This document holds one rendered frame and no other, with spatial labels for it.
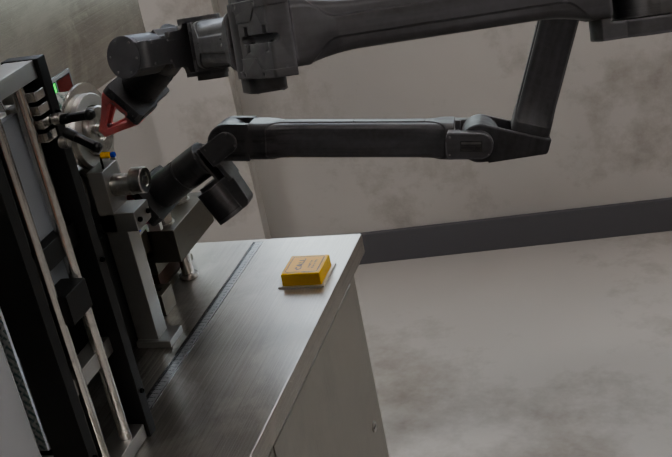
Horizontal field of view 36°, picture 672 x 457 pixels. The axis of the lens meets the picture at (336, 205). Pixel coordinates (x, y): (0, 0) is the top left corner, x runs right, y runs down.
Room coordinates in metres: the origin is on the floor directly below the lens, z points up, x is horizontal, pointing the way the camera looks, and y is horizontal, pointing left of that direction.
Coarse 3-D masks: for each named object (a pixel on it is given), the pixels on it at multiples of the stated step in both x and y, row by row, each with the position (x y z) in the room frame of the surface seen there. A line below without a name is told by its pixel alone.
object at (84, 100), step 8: (80, 96) 1.52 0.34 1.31; (88, 96) 1.53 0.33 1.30; (96, 96) 1.55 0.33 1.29; (80, 104) 1.50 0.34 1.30; (88, 104) 1.52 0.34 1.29; (96, 104) 1.54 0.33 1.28; (72, 112) 1.49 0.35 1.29; (72, 128) 1.47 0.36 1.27; (80, 128) 1.48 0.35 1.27; (72, 144) 1.47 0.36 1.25; (80, 144) 1.47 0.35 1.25; (112, 144) 1.55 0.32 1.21; (80, 152) 1.47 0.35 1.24; (88, 152) 1.49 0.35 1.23; (80, 160) 1.47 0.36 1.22; (88, 160) 1.48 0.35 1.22; (96, 160) 1.50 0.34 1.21; (104, 160) 1.52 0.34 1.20
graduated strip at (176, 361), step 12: (252, 252) 1.74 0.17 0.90; (240, 264) 1.70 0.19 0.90; (228, 288) 1.61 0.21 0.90; (216, 300) 1.58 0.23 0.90; (204, 312) 1.54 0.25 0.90; (204, 324) 1.50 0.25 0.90; (192, 336) 1.47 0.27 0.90; (180, 348) 1.44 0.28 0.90; (180, 360) 1.40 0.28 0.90; (168, 372) 1.37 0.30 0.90; (156, 384) 1.34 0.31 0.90; (156, 396) 1.31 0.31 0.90
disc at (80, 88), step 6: (78, 84) 1.53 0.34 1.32; (84, 84) 1.54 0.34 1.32; (90, 84) 1.56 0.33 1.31; (72, 90) 1.51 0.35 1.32; (78, 90) 1.52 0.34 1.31; (84, 90) 1.54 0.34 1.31; (90, 90) 1.56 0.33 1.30; (96, 90) 1.57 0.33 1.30; (66, 96) 1.49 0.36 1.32; (72, 96) 1.50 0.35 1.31; (66, 102) 1.49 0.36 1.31; (72, 102) 1.50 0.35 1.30; (66, 108) 1.48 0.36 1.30; (66, 126) 1.47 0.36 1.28; (78, 162) 1.47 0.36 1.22; (78, 168) 1.47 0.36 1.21; (84, 168) 1.48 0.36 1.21; (84, 174) 1.48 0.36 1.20
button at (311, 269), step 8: (296, 256) 1.64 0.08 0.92; (304, 256) 1.63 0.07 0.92; (312, 256) 1.62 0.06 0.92; (320, 256) 1.62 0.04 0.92; (328, 256) 1.61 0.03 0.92; (288, 264) 1.61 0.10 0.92; (296, 264) 1.60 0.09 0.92; (304, 264) 1.60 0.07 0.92; (312, 264) 1.59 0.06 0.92; (320, 264) 1.59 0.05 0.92; (328, 264) 1.61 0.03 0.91; (288, 272) 1.58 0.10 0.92; (296, 272) 1.57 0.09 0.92; (304, 272) 1.57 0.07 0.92; (312, 272) 1.56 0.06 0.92; (320, 272) 1.56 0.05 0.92; (288, 280) 1.57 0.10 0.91; (296, 280) 1.57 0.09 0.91; (304, 280) 1.56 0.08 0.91; (312, 280) 1.56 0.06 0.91; (320, 280) 1.56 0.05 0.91
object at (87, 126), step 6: (90, 108) 1.51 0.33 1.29; (96, 108) 1.52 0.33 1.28; (96, 114) 1.51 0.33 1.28; (84, 120) 1.49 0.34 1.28; (96, 120) 1.51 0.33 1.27; (84, 126) 1.49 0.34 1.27; (90, 126) 1.49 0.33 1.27; (84, 132) 1.48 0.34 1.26; (90, 132) 1.49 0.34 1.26; (90, 138) 1.48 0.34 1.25; (96, 138) 1.50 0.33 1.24; (102, 138) 1.52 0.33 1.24; (108, 138) 1.53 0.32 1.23; (102, 144) 1.51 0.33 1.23; (108, 144) 1.52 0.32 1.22; (90, 150) 1.49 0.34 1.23; (102, 150) 1.50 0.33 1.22; (108, 150) 1.52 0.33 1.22
